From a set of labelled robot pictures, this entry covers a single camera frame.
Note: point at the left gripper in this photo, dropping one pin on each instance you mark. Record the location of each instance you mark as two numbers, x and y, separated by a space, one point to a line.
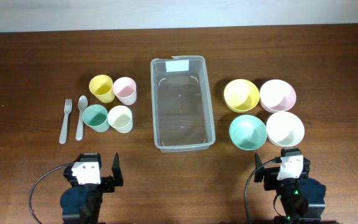
108 181

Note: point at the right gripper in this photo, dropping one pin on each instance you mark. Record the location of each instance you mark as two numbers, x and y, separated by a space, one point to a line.
270 177

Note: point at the green plastic bowl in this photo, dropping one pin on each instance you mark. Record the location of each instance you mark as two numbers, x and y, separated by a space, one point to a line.
248 132

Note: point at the cream plastic cup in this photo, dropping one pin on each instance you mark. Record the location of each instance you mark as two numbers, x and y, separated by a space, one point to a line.
120 118

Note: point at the cream plastic bowl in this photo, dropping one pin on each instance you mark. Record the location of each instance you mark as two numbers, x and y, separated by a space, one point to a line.
285 129

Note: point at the green plastic cup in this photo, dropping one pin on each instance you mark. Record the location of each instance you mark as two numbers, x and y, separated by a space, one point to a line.
95 116

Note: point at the grey plastic spoon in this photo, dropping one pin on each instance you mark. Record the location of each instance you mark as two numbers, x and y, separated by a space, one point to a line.
82 105

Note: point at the pink plastic bowl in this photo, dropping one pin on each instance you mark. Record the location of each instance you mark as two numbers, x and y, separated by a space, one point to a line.
277 95

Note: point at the yellow plastic bowl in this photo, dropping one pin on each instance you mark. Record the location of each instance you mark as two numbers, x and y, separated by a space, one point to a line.
241 95

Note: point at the pink plastic cup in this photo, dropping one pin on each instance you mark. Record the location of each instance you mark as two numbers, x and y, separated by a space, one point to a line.
126 90

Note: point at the yellow plastic cup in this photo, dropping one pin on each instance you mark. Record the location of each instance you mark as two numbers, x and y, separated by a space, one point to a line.
101 87

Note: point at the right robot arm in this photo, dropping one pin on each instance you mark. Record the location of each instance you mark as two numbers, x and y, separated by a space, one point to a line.
302 197

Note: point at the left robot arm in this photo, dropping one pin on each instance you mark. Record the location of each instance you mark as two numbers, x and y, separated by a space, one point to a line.
81 203

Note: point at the clear plastic container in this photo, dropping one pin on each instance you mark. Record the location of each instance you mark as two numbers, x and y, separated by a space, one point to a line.
181 104

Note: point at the grey plastic fork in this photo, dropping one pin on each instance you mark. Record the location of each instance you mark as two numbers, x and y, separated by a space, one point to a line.
64 130

